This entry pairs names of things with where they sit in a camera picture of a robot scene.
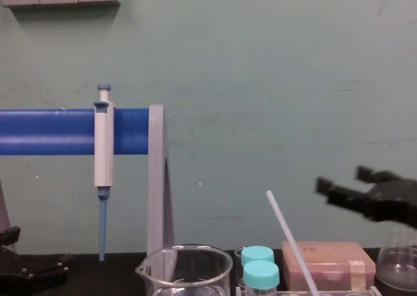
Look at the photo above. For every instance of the brown pipette tip box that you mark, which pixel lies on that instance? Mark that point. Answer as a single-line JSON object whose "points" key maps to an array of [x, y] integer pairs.
{"points": [[329, 260]]}

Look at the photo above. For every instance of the white stirring rod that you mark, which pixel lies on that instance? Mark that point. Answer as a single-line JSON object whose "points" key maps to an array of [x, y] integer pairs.
{"points": [[290, 234]]}

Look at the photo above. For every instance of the grey pipette stand upright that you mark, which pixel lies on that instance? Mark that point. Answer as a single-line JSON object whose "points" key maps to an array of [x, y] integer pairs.
{"points": [[157, 178]]}

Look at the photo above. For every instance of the clear uncapped vial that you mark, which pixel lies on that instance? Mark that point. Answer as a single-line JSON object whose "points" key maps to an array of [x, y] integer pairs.
{"points": [[238, 263]]}

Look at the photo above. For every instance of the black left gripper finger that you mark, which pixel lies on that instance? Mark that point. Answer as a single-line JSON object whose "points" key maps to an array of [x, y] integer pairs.
{"points": [[36, 271], [9, 235]]}

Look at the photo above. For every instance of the white and blue pipette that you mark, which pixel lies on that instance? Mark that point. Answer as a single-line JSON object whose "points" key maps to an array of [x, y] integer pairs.
{"points": [[103, 152]]}

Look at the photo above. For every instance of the grey pipette stand leg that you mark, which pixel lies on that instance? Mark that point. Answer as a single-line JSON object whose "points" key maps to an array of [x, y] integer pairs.
{"points": [[4, 217]]}

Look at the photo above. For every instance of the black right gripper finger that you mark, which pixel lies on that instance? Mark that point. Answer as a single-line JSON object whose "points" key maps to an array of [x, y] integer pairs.
{"points": [[348, 198], [374, 177]]}

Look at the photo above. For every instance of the clear glass flask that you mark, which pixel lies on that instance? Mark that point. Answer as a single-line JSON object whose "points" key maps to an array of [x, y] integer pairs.
{"points": [[397, 263]]}

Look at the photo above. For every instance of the clear glass beaker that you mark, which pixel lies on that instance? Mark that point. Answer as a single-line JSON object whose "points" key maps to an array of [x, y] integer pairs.
{"points": [[182, 276]]}

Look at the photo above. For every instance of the clear plastic vial rack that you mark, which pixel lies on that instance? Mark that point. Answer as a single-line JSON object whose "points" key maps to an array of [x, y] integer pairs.
{"points": [[358, 292]]}

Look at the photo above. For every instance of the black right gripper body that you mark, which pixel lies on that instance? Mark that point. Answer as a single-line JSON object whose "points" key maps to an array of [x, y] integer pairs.
{"points": [[397, 201]]}

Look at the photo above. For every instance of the teal capped sample vial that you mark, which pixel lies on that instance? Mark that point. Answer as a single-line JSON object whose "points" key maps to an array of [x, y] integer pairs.
{"points": [[261, 274], [258, 254]]}

